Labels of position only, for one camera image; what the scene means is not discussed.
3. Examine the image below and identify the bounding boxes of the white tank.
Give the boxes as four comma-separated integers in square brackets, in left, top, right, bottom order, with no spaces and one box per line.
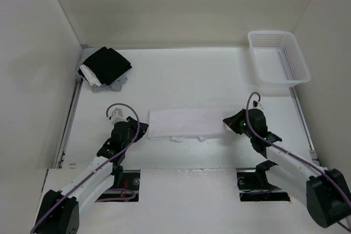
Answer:
[148,108,231,142]
[80,64,101,87]

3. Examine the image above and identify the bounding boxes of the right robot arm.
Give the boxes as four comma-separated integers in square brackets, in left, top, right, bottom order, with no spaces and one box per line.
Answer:
[223,109,350,228]

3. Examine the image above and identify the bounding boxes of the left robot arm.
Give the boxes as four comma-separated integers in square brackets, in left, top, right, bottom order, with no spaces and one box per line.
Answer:
[31,117,149,233]

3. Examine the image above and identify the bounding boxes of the folded grey tank top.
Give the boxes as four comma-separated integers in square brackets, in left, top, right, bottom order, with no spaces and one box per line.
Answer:
[92,75,128,93]

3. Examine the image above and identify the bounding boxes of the folded white tank top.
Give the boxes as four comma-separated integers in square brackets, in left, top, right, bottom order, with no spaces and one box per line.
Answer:
[80,64,101,87]

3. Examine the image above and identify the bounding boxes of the folded black tank top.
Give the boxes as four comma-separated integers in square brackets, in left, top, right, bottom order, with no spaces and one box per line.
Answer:
[77,47,132,85]

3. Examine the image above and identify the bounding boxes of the white plastic basket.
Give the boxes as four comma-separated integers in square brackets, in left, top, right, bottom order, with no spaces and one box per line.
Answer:
[247,31,311,89]

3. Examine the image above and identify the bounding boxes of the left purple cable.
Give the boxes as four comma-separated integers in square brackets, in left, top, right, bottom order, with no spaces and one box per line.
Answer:
[30,103,141,234]

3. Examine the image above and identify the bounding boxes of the purple cable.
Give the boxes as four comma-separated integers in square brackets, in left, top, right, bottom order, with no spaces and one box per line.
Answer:
[30,103,141,234]
[245,92,351,231]

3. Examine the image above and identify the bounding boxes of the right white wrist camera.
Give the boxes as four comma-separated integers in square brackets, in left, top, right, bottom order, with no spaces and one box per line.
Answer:
[252,100,263,111]

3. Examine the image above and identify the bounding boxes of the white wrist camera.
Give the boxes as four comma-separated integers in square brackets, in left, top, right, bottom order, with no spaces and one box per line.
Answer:
[109,107,127,125]
[252,100,263,111]

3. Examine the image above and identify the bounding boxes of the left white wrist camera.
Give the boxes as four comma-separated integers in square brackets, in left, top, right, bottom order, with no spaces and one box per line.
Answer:
[109,107,127,125]

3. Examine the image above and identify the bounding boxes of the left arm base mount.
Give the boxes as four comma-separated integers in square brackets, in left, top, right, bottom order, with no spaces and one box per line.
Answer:
[97,170,141,202]

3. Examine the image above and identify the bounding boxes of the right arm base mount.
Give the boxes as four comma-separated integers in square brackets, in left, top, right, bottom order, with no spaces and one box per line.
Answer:
[236,161,291,202]

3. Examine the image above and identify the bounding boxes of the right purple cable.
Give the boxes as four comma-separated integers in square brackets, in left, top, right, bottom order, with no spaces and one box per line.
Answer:
[245,92,351,231]

